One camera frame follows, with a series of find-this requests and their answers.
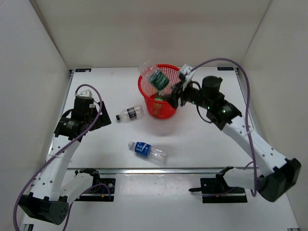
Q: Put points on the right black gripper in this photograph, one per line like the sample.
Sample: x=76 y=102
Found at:
x=173 y=99

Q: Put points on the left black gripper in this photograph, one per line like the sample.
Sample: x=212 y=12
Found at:
x=104 y=120

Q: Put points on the green plastic bottle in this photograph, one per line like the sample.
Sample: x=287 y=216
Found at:
x=158 y=97

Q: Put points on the clear bottle green label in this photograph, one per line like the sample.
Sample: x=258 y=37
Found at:
x=155 y=76

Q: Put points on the small bottle black label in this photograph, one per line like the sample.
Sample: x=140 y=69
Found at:
x=130 y=114

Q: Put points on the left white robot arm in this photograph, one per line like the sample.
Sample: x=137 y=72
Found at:
x=48 y=200

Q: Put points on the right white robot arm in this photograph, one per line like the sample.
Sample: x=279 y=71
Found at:
x=273 y=174

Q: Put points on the red mesh plastic bin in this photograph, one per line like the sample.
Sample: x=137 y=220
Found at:
x=157 y=109

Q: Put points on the clear bottle blue label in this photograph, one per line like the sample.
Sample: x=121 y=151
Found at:
x=147 y=152

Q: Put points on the right table corner label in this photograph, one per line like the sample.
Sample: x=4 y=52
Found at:
x=222 y=68

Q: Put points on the table corner label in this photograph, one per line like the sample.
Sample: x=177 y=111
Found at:
x=82 y=70
x=222 y=68

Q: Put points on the left table corner label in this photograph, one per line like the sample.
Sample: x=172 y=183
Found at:
x=82 y=70

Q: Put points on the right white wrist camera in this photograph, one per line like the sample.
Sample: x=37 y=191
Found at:
x=186 y=73

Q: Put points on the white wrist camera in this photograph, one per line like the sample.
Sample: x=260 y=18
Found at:
x=86 y=93
x=186 y=73

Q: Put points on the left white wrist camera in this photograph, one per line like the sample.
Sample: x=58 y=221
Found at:
x=86 y=93

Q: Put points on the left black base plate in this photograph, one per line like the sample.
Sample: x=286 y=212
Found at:
x=101 y=193

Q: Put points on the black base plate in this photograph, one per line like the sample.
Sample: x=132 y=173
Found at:
x=101 y=193
x=213 y=192

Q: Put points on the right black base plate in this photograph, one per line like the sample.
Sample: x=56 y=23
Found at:
x=213 y=192

